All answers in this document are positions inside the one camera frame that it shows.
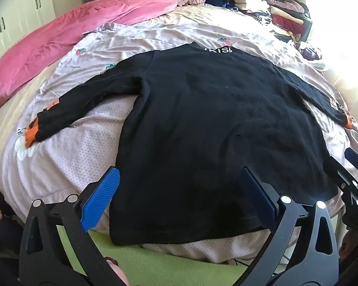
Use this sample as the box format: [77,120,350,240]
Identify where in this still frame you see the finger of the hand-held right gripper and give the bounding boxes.
[325,156,354,186]
[344,147,358,185]

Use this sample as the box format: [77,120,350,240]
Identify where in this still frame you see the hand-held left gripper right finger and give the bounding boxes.
[239,167,340,286]

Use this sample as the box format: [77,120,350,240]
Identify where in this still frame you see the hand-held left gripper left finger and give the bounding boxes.
[18,167,129,286]

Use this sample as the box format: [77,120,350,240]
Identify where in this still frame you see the black sweater with orange cuffs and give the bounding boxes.
[25,43,354,246]

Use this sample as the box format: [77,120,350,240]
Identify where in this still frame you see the white plastic bag of clothes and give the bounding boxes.
[300,43,329,66]

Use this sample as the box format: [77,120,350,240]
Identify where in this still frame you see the stack of folded clothes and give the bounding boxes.
[231,0,312,41]

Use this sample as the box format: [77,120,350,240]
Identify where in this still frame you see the navy blue clothes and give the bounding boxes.
[204,0,237,11]

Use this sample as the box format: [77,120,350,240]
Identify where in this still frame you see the person's left hand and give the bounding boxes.
[104,256,130,286]

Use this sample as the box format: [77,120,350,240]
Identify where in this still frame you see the lilac strawberry print blanket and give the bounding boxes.
[1,22,358,263]

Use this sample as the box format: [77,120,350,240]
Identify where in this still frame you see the green cloth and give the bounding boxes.
[57,223,287,286]

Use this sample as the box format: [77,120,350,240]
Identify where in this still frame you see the pink quilt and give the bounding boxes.
[0,0,178,111]

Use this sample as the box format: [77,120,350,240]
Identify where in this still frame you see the cream wardrobe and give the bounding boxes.
[0,0,84,63]

